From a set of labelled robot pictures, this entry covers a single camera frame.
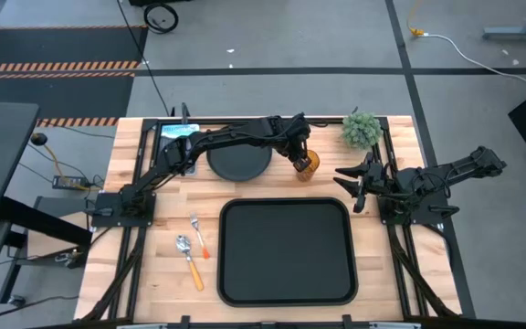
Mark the orange-handled metal fork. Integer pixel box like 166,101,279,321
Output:
189,211,211,260

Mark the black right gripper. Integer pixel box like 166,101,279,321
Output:
332,151,390,198

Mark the black hazard-striped floor mat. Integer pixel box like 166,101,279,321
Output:
0,24,150,129

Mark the long black hanging cable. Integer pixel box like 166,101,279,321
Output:
115,0,173,117

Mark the grey desk foot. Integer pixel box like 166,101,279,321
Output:
481,0,526,43

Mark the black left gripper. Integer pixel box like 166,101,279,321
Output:
284,122,313,172

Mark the black round plate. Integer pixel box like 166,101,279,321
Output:
205,143,274,183

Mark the black rectangular tray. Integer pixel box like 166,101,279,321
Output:
216,196,360,308

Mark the yellow cable with plug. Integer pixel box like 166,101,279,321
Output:
405,0,426,37

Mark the black power adapter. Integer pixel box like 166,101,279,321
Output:
51,175,92,192

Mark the yellow-handled metal spoon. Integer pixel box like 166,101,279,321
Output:
174,234,205,292

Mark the long yellow cable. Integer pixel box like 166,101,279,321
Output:
28,132,91,192

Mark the amber ribbed plastic cup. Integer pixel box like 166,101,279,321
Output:
295,149,321,183

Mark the coiled black cable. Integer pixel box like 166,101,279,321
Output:
142,2,180,36

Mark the small green artificial plant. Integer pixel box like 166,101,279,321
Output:
341,111,384,151

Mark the white floor cable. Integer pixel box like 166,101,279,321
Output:
422,32,526,96

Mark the black aluminium table frame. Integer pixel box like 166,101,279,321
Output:
79,115,464,329

